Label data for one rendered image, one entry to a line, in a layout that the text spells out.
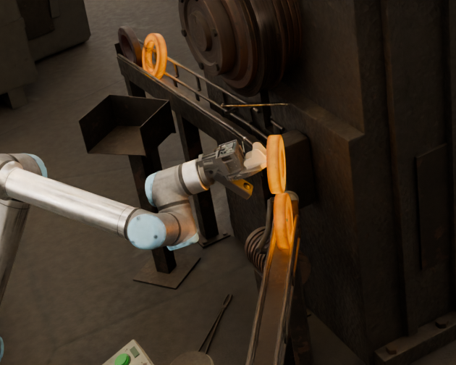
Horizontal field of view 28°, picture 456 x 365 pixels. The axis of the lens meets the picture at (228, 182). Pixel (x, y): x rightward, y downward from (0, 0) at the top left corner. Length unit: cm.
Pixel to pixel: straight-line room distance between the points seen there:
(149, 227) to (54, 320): 128
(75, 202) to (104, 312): 110
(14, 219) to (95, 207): 43
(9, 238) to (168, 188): 59
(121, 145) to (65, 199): 85
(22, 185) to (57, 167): 195
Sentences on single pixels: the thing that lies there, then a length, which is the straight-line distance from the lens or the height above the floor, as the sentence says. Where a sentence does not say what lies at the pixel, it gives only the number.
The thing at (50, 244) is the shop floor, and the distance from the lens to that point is 396.
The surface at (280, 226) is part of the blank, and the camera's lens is 245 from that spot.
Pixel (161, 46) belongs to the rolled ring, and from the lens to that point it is 363.
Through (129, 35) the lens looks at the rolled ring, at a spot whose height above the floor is 75.
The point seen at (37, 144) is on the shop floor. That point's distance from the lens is 478.
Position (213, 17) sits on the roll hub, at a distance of 260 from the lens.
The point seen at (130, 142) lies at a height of 60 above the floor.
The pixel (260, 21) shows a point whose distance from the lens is 256.
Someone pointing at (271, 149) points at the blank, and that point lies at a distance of 235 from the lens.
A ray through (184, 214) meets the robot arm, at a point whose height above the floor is 80.
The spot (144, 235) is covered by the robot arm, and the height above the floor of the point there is 85.
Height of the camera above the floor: 215
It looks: 32 degrees down
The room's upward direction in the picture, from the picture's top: 10 degrees counter-clockwise
